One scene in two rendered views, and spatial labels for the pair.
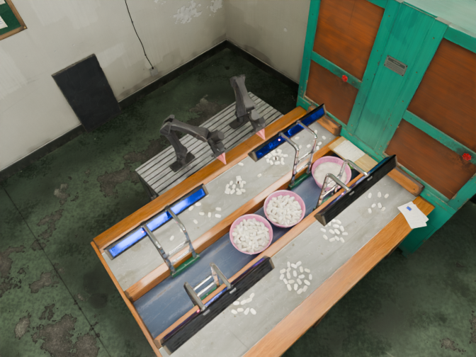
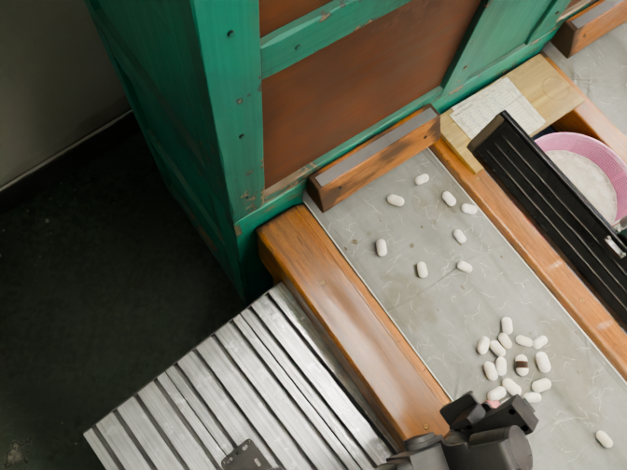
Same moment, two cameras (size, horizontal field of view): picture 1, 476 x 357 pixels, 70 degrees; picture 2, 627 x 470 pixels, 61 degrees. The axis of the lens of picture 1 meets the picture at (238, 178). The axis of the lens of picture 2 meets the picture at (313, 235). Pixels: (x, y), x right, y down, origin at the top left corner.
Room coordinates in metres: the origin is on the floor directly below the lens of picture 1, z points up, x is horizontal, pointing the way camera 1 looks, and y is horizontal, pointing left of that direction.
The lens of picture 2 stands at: (1.93, -0.17, 1.75)
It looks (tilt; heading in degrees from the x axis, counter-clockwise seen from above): 70 degrees down; 259
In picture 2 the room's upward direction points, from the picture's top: 12 degrees clockwise
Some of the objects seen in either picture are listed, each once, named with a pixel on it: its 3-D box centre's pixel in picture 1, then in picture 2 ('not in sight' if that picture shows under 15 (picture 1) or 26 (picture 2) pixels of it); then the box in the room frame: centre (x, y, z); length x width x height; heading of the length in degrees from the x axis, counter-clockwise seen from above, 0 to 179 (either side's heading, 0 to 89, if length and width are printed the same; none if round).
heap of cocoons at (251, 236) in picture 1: (251, 236); not in sight; (0.89, -0.06, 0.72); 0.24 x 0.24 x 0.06
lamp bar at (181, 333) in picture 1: (219, 300); not in sight; (0.42, 0.12, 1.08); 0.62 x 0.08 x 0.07; 125
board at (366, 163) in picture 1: (352, 154); (508, 111); (1.43, -0.82, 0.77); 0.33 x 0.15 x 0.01; 35
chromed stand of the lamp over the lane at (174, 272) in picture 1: (171, 242); not in sight; (0.81, 0.41, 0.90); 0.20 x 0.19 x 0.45; 125
